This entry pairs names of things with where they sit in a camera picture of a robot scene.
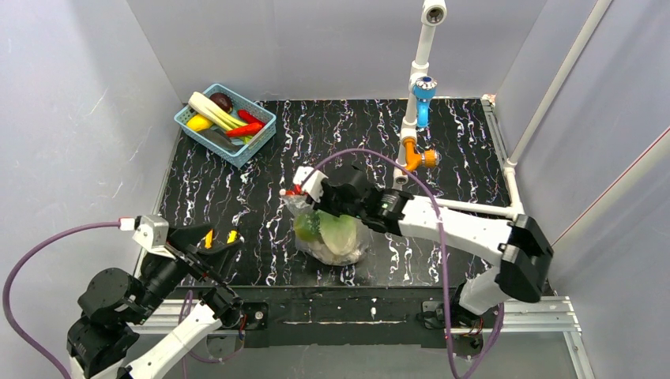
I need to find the green lettuce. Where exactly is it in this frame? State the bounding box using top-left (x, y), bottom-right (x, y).
top-left (317, 211), bottom-right (365, 254)

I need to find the clear zip bag orange zipper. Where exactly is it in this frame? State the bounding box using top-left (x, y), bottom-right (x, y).
top-left (280, 189), bottom-right (371, 266)

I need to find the white toy dumpling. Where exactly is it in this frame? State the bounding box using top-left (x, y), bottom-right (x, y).
top-left (311, 250), bottom-right (364, 266)

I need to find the green yellow mango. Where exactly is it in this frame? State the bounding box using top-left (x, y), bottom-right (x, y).
top-left (293, 211), bottom-right (322, 242)

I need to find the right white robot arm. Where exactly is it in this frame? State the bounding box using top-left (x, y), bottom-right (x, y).
top-left (293, 166), bottom-right (554, 320)

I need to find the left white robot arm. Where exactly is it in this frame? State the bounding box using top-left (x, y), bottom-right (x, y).
top-left (66, 223), bottom-right (243, 378)

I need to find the orange pipe fitting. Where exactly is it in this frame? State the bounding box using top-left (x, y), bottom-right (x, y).
top-left (401, 137), bottom-right (441, 172)

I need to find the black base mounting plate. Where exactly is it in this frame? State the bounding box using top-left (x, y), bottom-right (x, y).
top-left (188, 284), bottom-right (525, 349)

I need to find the yellow lemon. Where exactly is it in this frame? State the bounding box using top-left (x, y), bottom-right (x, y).
top-left (186, 114), bottom-right (213, 133)

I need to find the blue pipe fitting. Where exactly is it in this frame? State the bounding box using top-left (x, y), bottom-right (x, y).
top-left (412, 76), bottom-right (438, 129)

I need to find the red chili pepper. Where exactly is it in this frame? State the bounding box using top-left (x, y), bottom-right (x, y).
top-left (226, 122), bottom-right (265, 138)

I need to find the white bun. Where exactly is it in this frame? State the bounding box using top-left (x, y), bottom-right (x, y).
top-left (188, 92), bottom-right (247, 131)

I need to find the dark purple fruit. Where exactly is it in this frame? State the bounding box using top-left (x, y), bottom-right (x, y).
top-left (209, 92), bottom-right (234, 114)

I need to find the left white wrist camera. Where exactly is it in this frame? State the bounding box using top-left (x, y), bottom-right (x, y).
top-left (119, 215), bottom-right (172, 258)

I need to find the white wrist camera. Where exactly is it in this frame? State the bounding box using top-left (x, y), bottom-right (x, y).
top-left (119, 215), bottom-right (172, 258)
top-left (292, 166), bottom-right (328, 203)

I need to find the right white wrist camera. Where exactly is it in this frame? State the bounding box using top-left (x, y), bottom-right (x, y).
top-left (292, 166), bottom-right (328, 203)

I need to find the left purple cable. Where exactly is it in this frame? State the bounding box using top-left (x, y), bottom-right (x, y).
top-left (2, 221), bottom-right (124, 379)

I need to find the purple cable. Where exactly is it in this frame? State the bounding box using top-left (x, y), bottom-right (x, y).
top-left (311, 148), bottom-right (506, 379)
top-left (2, 221), bottom-right (124, 379)

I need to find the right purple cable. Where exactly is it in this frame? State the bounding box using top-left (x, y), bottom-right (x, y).
top-left (311, 148), bottom-right (506, 379)

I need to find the aluminium rail frame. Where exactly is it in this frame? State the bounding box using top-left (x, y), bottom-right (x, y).
top-left (94, 295), bottom-right (595, 379)

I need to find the white pvc pipe frame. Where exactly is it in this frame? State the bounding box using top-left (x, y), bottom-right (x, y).
top-left (390, 0), bottom-right (670, 247)

